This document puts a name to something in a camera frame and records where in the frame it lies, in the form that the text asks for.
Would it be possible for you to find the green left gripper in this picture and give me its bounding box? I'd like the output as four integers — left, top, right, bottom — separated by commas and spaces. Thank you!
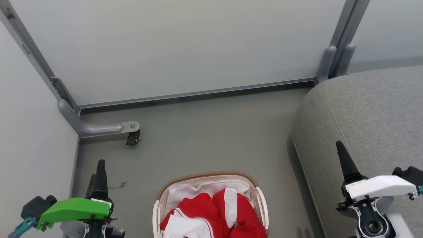
37, 160, 115, 230

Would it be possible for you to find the grey fabric sofa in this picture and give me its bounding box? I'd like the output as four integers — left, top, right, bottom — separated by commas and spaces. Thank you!
290, 65, 423, 238

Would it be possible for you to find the white laundry basket brown rim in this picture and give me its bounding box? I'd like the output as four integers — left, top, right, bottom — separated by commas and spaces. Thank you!
152, 171, 270, 238

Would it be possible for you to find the red and white shirt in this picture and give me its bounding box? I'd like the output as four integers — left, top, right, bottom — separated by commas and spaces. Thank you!
160, 187, 268, 238

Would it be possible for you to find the white basket liner cloth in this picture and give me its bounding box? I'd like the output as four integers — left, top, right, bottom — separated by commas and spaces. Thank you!
164, 180, 251, 217

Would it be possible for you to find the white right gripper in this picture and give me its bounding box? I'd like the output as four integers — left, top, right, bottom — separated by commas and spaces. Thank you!
336, 141, 418, 201

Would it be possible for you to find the grey partition post foot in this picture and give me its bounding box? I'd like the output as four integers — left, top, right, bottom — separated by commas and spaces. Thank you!
335, 43, 356, 77
315, 45, 337, 85

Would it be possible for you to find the grey partition corner post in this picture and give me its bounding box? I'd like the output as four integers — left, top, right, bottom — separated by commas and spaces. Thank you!
0, 0, 80, 117

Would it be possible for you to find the black caster wheel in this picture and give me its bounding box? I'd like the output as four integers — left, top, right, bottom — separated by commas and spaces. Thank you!
125, 129, 141, 146

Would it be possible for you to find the grey partition foot bar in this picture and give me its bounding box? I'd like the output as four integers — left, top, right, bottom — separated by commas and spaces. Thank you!
58, 99, 140, 139

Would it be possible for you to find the grey partition bottom rail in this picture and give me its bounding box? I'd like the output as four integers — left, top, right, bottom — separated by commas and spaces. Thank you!
79, 77, 317, 109

